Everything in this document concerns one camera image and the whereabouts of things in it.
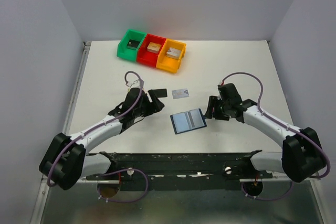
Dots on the grey block in yellow bin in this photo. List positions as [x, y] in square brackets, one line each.
[173, 53]

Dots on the blue card holder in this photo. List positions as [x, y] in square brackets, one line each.
[188, 121]

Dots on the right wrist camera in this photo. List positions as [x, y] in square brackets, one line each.
[219, 87]

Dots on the white silver card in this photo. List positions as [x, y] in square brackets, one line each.
[180, 93]

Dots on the yellow bin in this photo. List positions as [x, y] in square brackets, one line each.
[169, 64]

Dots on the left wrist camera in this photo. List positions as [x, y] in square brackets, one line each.
[133, 84]

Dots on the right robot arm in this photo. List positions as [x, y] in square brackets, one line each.
[301, 153]

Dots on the black VIP card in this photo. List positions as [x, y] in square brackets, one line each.
[160, 93]

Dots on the red bin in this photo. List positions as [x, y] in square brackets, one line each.
[145, 57]

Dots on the green bin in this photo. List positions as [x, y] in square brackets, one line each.
[128, 54]

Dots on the tan block in red bin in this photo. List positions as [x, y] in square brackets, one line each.
[153, 47]

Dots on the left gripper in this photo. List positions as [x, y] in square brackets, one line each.
[155, 106]

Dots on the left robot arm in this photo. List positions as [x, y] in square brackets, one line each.
[67, 159]

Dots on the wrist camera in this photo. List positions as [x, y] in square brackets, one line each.
[133, 84]
[219, 87]

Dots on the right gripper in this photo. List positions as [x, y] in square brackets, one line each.
[213, 101]

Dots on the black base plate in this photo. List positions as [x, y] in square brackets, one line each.
[180, 171]

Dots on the dark block in green bin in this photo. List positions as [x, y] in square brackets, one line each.
[133, 44]

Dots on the aluminium rail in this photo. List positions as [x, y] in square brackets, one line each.
[276, 177]

